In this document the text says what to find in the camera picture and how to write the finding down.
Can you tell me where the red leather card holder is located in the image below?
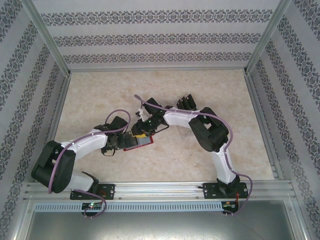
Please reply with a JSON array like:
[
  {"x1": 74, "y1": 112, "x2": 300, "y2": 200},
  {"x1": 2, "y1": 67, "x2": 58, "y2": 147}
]
[{"x1": 122, "y1": 134, "x2": 154, "y2": 152}]

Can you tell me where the grey metal sheet tray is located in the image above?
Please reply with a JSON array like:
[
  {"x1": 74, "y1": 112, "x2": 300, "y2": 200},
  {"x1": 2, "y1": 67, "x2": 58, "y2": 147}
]
[{"x1": 14, "y1": 211, "x2": 308, "y2": 240}]

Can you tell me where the aluminium table edge rail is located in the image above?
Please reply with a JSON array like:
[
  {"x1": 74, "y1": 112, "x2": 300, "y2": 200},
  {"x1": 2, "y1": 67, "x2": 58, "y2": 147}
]
[
  {"x1": 243, "y1": 72, "x2": 286, "y2": 181},
  {"x1": 68, "y1": 67, "x2": 247, "y2": 74},
  {"x1": 34, "y1": 73, "x2": 73, "y2": 183}
]

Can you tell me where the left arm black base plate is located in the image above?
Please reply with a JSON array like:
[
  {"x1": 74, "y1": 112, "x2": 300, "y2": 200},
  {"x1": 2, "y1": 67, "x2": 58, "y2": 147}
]
[{"x1": 69, "y1": 183, "x2": 116, "y2": 201}]

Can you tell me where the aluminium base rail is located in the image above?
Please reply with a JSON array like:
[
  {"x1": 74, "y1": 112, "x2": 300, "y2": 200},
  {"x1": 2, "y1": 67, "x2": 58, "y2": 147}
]
[{"x1": 23, "y1": 181, "x2": 293, "y2": 201}]

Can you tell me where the white slotted cable duct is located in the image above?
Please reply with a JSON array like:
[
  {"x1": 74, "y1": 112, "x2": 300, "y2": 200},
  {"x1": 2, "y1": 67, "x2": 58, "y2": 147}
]
[{"x1": 33, "y1": 201, "x2": 223, "y2": 212}]

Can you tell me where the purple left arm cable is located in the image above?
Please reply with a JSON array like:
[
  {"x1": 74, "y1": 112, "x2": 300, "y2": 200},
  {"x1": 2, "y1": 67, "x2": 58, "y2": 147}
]
[{"x1": 48, "y1": 109, "x2": 133, "y2": 219}]

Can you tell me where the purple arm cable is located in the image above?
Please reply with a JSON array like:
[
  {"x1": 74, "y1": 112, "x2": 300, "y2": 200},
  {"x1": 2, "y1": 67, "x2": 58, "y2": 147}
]
[
  {"x1": 48, "y1": 109, "x2": 133, "y2": 219},
  {"x1": 134, "y1": 94, "x2": 254, "y2": 218}
]

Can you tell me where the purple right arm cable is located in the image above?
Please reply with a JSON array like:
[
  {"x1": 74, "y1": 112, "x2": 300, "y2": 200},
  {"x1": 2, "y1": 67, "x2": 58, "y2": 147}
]
[{"x1": 134, "y1": 94, "x2": 254, "y2": 218}]

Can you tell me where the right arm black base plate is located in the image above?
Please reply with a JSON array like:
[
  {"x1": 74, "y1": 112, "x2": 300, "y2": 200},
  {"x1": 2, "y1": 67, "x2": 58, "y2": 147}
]
[{"x1": 202, "y1": 182, "x2": 250, "y2": 200}]

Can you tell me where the aluminium frame post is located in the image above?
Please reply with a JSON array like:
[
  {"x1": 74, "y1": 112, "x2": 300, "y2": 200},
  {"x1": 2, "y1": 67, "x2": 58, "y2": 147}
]
[
  {"x1": 242, "y1": 0, "x2": 293, "y2": 76},
  {"x1": 19, "y1": 0, "x2": 72, "y2": 77}
]

